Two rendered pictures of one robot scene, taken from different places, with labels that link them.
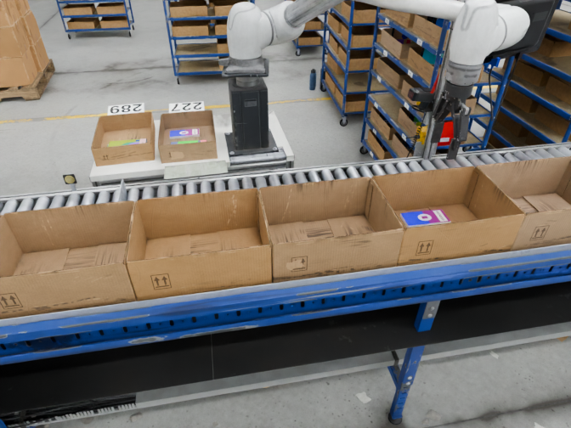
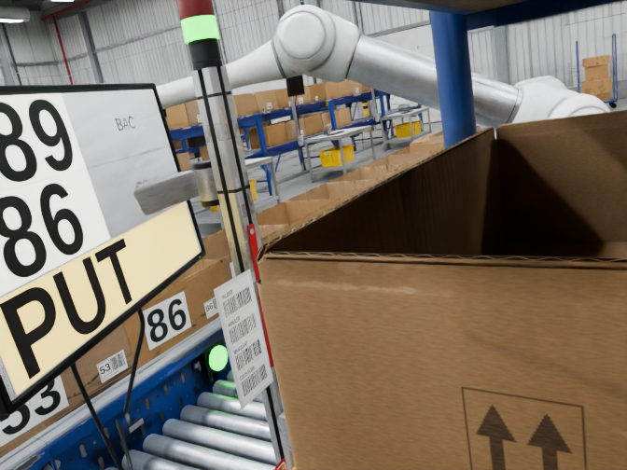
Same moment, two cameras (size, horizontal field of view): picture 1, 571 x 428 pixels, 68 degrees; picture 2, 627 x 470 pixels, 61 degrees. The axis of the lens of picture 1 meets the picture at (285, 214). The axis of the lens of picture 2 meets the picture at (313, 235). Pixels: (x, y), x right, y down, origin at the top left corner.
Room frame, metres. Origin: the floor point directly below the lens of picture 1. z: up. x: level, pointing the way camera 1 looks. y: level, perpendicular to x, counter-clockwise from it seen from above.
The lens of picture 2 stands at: (2.56, -1.25, 1.48)
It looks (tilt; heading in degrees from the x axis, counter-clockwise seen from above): 14 degrees down; 134
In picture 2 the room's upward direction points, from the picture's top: 10 degrees counter-clockwise
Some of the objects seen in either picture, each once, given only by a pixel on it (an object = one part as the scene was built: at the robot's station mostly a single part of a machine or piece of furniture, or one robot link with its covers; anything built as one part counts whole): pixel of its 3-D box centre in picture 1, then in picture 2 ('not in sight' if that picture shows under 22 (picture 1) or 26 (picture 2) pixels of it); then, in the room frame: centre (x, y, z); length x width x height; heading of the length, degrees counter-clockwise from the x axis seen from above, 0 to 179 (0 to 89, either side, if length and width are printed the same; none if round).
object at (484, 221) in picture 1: (438, 214); (148, 307); (1.13, -0.51, 0.96); 0.39 x 0.29 x 0.17; 100
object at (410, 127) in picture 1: (430, 125); not in sight; (2.61, -0.97, 0.59); 0.40 x 0.30 x 0.10; 8
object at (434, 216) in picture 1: (425, 218); not in sight; (1.20, -0.50, 0.89); 0.16 x 0.07 x 0.02; 100
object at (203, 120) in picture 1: (188, 135); not in sight; (2.04, 0.52, 0.80); 0.38 x 0.28 x 0.10; 11
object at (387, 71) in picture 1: (406, 71); not in sight; (3.08, -0.88, 0.79); 0.40 x 0.30 x 0.10; 12
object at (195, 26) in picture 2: not in sight; (198, 19); (1.90, -0.72, 1.62); 0.05 x 0.05 x 0.06
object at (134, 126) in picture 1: (126, 137); not in sight; (2.02, 0.84, 0.80); 0.38 x 0.28 x 0.10; 13
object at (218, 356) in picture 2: not in sight; (219, 358); (1.34, -0.45, 0.81); 0.07 x 0.01 x 0.07; 100
